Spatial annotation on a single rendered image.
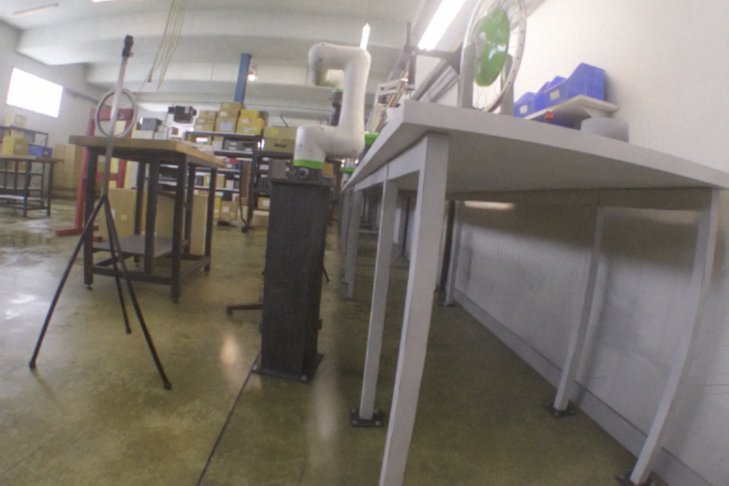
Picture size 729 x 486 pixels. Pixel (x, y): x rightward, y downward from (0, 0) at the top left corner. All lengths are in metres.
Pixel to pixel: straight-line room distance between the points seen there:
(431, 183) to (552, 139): 0.23
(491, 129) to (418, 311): 0.33
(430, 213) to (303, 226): 0.87
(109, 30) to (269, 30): 3.75
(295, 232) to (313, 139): 0.39
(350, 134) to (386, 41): 6.01
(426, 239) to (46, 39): 10.31
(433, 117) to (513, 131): 0.14
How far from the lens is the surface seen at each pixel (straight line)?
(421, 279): 0.66
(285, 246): 1.48
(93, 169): 2.68
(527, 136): 0.68
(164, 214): 3.51
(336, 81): 2.18
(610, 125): 0.83
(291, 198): 1.46
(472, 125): 0.64
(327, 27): 7.62
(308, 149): 1.59
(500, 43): 1.35
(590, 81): 1.68
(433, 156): 0.65
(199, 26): 8.18
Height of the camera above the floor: 0.75
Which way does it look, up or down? 2 degrees down
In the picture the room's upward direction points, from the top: 6 degrees clockwise
